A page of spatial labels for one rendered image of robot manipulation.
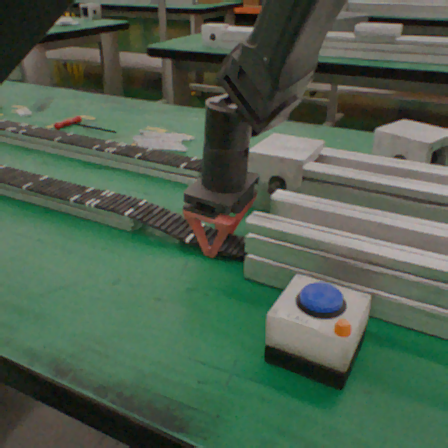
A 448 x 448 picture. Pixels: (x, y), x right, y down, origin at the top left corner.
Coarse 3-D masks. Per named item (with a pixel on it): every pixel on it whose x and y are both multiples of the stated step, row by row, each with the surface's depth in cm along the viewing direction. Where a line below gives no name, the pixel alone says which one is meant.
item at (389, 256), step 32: (288, 192) 63; (256, 224) 56; (288, 224) 56; (320, 224) 61; (352, 224) 58; (384, 224) 57; (416, 224) 56; (256, 256) 60; (288, 256) 56; (320, 256) 54; (352, 256) 52; (384, 256) 50; (416, 256) 50; (352, 288) 54; (384, 288) 52; (416, 288) 50; (416, 320) 52
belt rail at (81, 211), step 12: (0, 192) 83; (12, 192) 81; (24, 192) 80; (48, 204) 78; (60, 204) 77; (72, 204) 75; (84, 216) 75; (96, 216) 74; (108, 216) 73; (120, 216) 71; (132, 228) 72
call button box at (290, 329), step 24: (288, 288) 49; (288, 312) 45; (312, 312) 45; (336, 312) 45; (360, 312) 46; (288, 336) 45; (312, 336) 44; (336, 336) 43; (360, 336) 47; (264, 360) 48; (288, 360) 46; (312, 360) 45; (336, 360) 44; (336, 384) 45
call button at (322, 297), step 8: (304, 288) 47; (312, 288) 47; (320, 288) 47; (328, 288) 47; (336, 288) 47; (304, 296) 46; (312, 296) 46; (320, 296) 46; (328, 296) 46; (336, 296) 46; (304, 304) 46; (312, 304) 45; (320, 304) 45; (328, 304) 45; (336, 304) 45; (320, 312) 45; (328, 312) 45
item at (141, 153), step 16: (0, 128) 105; (16, 128) 105; (32, 128) 105; (80, 144) 96; (96, 144) 96; (112, 144) 96; (144, 160) 89; (160, 160) 88; (176, 160) 88; (192, 160) 88
